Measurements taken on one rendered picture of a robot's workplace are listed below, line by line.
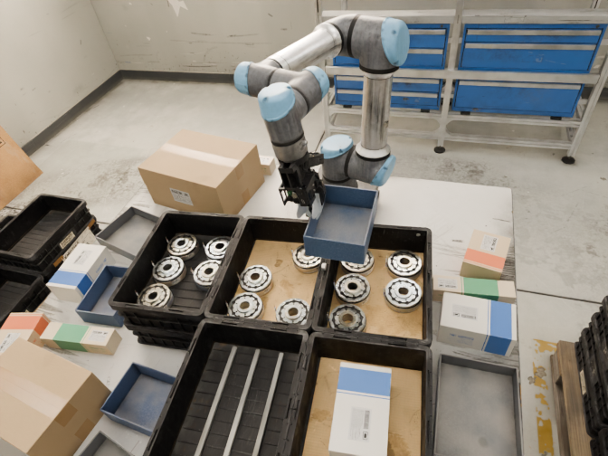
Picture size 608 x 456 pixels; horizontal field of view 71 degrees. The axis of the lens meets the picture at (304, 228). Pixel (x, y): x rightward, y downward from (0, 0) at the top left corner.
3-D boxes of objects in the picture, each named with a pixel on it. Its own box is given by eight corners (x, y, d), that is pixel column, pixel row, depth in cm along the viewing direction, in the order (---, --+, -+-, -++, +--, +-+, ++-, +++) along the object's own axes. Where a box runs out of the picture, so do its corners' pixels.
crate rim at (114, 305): (166, 214, 150) (164, 209, 148) (246, 220, 143) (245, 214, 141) (109, 309, 123) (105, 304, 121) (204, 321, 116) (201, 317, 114)
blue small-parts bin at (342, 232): (324, 203, 120) (322, 184, 115) (376, 209, 116) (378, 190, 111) (305, 255, 107) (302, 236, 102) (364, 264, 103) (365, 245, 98)
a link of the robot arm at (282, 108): (300, 80, 85) (278, 100, 81) (313, 127, 93) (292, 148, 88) (270, 78, 90) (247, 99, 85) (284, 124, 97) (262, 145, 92)
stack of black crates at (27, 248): (81, 250, 253) (40, 192, 221) (123, 257, 244) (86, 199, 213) (33, 304, 227) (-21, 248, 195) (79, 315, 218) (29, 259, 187)
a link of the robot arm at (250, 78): (332, 4, 126) (226, 58, 96) (365, 9, 122) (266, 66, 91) (332, 45, 134) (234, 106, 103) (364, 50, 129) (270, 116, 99)
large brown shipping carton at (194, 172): (154, 203, 188) (137, 166, 174) (194, 164, 206) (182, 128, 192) (228, 225, 172) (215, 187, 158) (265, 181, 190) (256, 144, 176)
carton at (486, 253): (470, 242, 152) (474, 228, 147) (506, 252, 147) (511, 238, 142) (459, 275, 143) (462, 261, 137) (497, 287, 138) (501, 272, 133)
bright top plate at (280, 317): (282, 296, 125) (281, 295, 125) (315, 302, 123) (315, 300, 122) (270, 325, 119) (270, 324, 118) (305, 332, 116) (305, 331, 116)
